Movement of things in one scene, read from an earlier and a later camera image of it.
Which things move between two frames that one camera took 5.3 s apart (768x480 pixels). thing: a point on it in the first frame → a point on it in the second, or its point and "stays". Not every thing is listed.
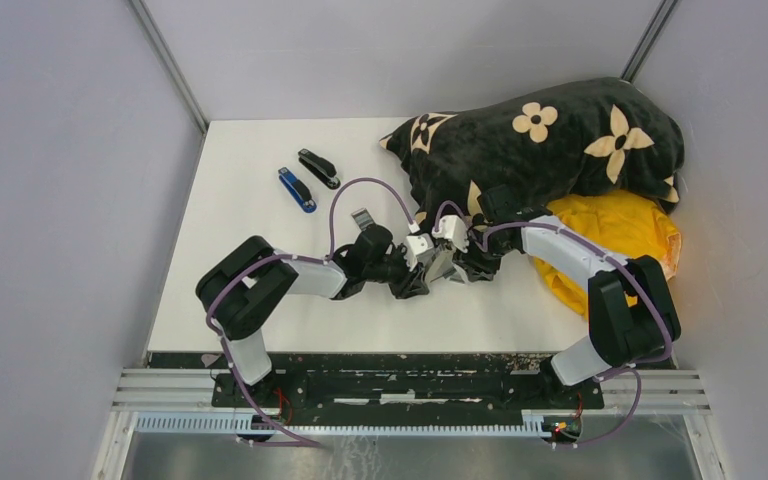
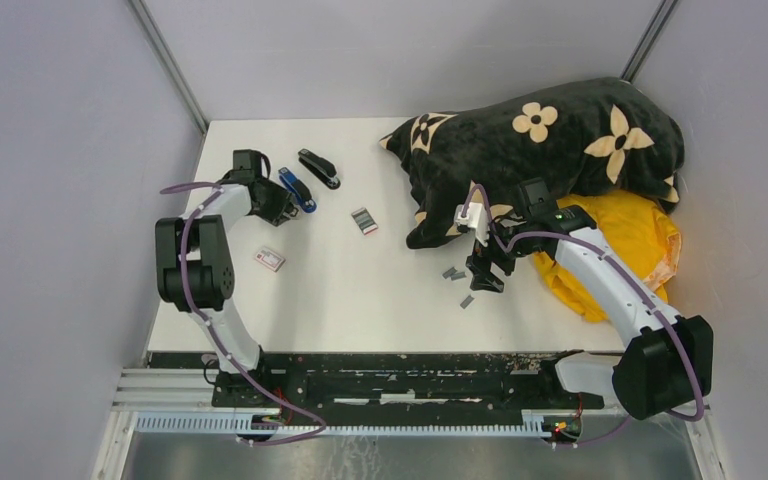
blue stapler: [298, 190] stays
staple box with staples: [363, 218] stays
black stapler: [323, 169] stays
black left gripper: [410, 283] → [282, 199]
